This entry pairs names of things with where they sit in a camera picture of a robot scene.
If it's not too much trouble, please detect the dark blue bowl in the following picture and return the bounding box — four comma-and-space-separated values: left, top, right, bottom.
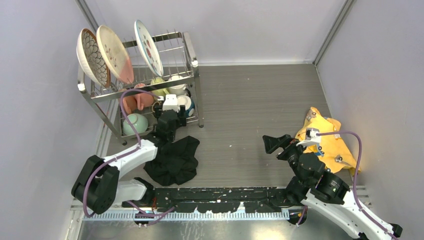
177, 95, 195, 118

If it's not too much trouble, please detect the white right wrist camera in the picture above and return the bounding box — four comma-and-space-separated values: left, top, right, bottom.
296, 127, 321, 147

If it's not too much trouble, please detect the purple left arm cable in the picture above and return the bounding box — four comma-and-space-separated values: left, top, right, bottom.
82, 88, 176, 226

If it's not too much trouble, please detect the light green mug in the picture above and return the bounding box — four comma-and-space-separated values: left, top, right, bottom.
150, 77, 170, 97

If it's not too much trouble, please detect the brown bowl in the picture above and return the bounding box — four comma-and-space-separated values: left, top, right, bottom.
152, 101, 163, 119

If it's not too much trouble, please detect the white ribbed mug black handle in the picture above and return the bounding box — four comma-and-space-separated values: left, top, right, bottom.
167, 75, 191, 97

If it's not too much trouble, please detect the pink and cream plate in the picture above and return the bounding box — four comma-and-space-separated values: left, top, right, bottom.
96, 25, 134, 84

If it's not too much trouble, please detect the flower pattern brown-rim plate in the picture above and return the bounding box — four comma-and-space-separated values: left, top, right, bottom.
76, 28, 111, 88

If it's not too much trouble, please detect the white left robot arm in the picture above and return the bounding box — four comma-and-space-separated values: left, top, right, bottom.
71, 106, 187, 218

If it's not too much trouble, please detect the metal dish rack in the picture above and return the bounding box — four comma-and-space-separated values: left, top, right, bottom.
77, 31, 204, 143

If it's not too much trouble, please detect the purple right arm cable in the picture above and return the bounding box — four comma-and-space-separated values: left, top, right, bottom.
294, 130, 400, 240

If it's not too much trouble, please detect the mint green bowl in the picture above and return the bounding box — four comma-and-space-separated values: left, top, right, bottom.
122, 113, 149, 136

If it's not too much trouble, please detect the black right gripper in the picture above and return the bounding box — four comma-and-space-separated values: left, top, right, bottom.
261, 132, 310, 184

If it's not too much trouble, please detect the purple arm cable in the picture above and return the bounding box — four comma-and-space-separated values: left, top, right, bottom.
294, 130, 400, 240
82, 88, 176, 226

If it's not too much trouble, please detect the yellow cartoon cloth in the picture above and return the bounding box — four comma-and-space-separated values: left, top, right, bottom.
295, 107, 357, 175

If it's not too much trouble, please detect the black cloth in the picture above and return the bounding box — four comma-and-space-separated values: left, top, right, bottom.
143, 136, 200, 187

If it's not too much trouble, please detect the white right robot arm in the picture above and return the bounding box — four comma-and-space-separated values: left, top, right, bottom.
262, 128, 403, 240

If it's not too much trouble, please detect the watermelon pattern plate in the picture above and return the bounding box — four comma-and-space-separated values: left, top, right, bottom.
134, 19, 164, 77

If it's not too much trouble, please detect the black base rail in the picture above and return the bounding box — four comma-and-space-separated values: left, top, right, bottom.
131, 186, 303, 214

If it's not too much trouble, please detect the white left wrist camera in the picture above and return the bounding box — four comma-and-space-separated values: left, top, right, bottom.
158, 94, 180, 113

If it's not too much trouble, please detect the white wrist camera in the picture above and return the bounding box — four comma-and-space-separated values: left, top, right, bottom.
158, 94, 180, 113
296, 127, 321, 147

